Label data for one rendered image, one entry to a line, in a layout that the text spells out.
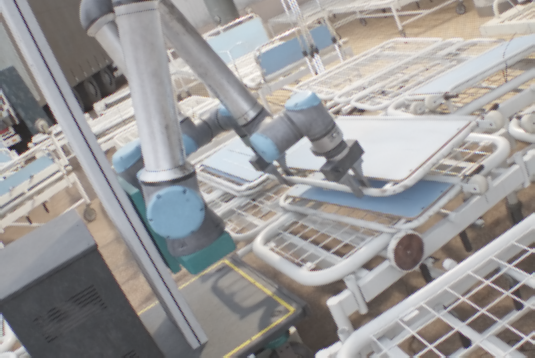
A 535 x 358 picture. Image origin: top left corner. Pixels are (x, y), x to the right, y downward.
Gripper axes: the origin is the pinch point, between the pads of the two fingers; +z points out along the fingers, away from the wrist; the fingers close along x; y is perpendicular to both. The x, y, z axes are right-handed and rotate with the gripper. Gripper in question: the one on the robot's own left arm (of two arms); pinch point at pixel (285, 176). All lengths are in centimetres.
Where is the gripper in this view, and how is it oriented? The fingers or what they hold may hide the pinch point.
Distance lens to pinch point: 208.4
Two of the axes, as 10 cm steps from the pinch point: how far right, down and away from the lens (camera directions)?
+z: 5.5, 7.3, 4.0
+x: -6.5, 6.8, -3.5
